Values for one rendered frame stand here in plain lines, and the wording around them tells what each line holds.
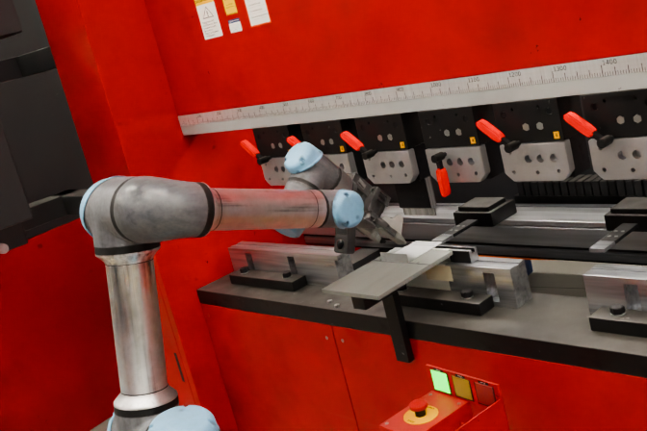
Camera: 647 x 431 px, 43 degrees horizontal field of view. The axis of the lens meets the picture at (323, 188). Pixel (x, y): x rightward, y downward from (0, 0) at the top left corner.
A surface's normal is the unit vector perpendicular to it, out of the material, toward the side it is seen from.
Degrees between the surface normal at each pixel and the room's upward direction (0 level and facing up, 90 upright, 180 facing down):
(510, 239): 90
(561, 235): 90
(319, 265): 90
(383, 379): 90
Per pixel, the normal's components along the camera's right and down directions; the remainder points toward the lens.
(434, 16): -0.70, 0.32
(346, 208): 0.66, 0.00
